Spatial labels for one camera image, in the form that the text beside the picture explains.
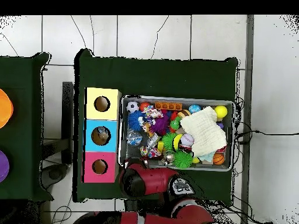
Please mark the white baseball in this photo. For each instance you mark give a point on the white baseball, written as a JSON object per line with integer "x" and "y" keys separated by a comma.
{"x": 187, "y": 140}

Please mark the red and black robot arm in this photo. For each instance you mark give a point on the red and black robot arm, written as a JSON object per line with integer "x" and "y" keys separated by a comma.
{"x": 154, "y": 179}

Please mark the wooden box with three holes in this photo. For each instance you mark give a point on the wooden box with three holes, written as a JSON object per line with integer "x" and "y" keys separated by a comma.
{"x": 102, "y": 112}

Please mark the crushed clear plastic bottle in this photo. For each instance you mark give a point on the crushed clear plastic bottle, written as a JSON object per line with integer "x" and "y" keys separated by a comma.
{"x": 103, "y": 135}
{"x": 134, "y": 138}

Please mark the dark green table cloth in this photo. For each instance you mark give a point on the dark green table cloth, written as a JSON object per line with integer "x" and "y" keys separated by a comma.
{"x": 23, "y": 93}
{"x": 151, "y": 77}

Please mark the orange round object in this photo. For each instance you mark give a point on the orange round object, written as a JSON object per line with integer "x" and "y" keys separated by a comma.
{"x": 5, "y": 108}

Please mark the cream waffle cloth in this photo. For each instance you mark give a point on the cream waffle cloth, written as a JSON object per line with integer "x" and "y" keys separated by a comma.
{"x": 203, "y": 133}

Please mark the green puffer ball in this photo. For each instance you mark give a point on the green puffer ball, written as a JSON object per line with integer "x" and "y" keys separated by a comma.
{"x": 183, "y": 159}

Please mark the purple spiky toy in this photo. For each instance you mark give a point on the purple spiky toy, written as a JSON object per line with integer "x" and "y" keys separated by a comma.
{"x": 161, "y": 124}

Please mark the blue puffer ball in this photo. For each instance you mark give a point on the blue puffer ball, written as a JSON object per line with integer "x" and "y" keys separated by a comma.
{"x": 135, "y": 120}

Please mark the soccer ball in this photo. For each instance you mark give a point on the soccer ball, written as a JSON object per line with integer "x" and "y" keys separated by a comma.
{"x": 132, "y": 106}

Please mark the orange basketball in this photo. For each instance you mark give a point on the orange basketball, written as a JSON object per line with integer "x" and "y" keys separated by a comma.
{"x": 218, "y": 158}

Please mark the purple round object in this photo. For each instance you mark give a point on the purple round object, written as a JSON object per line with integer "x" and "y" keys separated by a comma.
{"x": 3, "y": 166}

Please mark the crushed drink can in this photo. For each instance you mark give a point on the crushed drink can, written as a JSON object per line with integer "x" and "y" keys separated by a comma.
{"x": 168, "y": 157}

